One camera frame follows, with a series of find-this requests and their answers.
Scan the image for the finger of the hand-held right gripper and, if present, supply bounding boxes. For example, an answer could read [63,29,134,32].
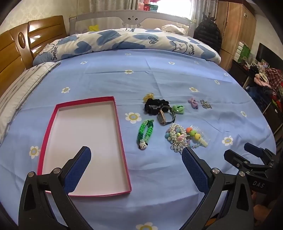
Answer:
[244,143,277,165]
[224,150,269,174]

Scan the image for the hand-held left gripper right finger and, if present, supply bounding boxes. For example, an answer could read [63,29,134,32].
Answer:
[181,146,255,230]

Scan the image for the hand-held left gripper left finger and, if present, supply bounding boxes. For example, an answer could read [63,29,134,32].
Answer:
[19,146,93,230]

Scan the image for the colourful chunky bead bracelet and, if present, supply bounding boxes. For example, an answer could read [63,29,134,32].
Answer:
[166,130,187,144]

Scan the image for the hair comb with pastel beads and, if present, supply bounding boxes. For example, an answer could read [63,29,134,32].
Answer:
[185,125,210,148]

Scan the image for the red shallow cardboard box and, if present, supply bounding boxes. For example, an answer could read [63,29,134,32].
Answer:
[37,96,132,198]

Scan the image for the white pearl bracelet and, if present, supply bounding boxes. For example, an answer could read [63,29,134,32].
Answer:
[165,123,185,143]

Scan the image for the gold wristwatch black strap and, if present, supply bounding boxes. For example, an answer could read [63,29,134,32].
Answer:
[157,106,176,125]

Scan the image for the green braided bracelet puppy charm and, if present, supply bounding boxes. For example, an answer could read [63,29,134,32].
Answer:
[137,119,154,150]

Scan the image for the purple bow hair tie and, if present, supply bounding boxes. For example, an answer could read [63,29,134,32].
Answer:
[187,97,199,109]

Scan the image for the black scrunchie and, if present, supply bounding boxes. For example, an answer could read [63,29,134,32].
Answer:
[144,99,169,116]

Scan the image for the silver sparkly brooch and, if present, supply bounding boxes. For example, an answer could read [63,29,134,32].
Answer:
[170,142,185,153]

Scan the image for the pile of colourful clothes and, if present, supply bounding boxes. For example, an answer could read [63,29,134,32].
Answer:
[243,62,283,111]

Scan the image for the dark low cabinet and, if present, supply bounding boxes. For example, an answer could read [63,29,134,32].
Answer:
[229,60,283,133]

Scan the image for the black television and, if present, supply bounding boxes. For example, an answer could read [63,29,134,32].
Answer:
[256,43,283,67]

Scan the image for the green and white boxes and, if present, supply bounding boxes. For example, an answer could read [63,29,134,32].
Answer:
[234,41,251,62]

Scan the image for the grey striped pillow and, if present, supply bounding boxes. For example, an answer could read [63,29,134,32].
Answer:
[0,61,61,144]

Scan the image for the blue floral bed sheet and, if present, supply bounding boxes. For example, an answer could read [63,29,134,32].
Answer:
[0,49,278,230]

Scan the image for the black puffer jacket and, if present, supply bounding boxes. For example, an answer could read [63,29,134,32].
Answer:
[193,12,223,53]

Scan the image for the white duvet blue hearts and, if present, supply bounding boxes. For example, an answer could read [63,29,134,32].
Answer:
[33,28,221,66]

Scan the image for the wooden wardrobe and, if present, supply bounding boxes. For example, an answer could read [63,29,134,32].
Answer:
[215,1,257,71]

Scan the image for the wooden headboard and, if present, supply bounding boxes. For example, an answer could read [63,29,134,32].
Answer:
[0,15,68,87]

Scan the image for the white crumpled cloth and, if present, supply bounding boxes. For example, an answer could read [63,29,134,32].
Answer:
[161,23,188,35]

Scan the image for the stack of colourful boxes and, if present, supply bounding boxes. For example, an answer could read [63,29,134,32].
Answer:
[138,0,160,11]

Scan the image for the translucent pastel beaded bracelet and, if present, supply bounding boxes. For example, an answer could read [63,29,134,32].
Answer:
[186,139,201,151]

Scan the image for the grey bed guard rail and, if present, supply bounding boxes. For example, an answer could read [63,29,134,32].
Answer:
[69,10,196,37]

